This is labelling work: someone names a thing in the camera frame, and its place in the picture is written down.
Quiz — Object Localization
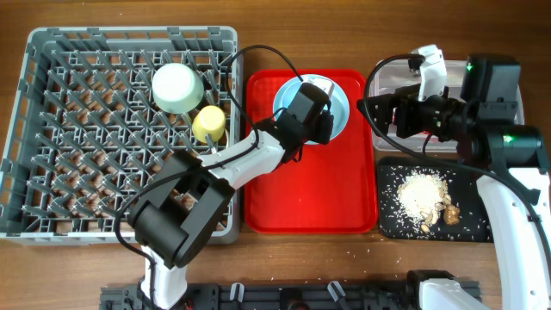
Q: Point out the light blue plate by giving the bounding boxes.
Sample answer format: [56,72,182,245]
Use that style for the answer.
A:
[273,74,350,140]

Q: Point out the rice and food scraps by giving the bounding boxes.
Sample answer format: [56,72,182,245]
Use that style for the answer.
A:
[395,170,461,235]

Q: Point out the yellow plastic cup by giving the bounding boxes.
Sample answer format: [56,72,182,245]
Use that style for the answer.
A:
[192,105,226,143]

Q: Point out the mint green food bowl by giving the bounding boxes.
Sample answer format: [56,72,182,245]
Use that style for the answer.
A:
[152,63,204,114]

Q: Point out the white plastic fork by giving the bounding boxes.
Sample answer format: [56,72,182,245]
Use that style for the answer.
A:
[205,133,218,154]

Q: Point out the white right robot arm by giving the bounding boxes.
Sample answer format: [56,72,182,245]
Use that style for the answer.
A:
[356,45,550,309]

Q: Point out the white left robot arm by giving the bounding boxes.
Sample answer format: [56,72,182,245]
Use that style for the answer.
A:
[128,76,335,309]

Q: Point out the black waste tray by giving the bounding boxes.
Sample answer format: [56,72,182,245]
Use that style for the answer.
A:
[377,157,493,243]

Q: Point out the grey dishwasher rack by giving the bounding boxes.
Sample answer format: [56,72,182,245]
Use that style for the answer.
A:
[1,26,242,245]

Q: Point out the clear plastic bin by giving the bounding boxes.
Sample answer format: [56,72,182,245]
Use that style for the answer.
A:
[369,59,526,154]

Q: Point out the red plastic tray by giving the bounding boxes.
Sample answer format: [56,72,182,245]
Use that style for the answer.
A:
[244,69,379,234]

